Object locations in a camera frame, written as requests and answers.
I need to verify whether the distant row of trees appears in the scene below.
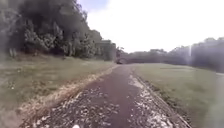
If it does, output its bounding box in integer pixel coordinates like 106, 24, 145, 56
115, 37, 224, 74

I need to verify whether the grass field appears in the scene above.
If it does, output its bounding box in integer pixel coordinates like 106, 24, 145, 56
132, 62, 224, 128

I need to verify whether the dark leaf-strewn dirt path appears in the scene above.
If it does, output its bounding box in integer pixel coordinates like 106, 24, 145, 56
19, 63, 194, 128

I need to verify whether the wood of dark trees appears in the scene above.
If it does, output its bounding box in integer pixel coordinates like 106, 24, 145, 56
0, 0, 118, 62

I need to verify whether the grass verge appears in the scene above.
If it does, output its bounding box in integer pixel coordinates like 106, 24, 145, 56
0, 53, 118, 128

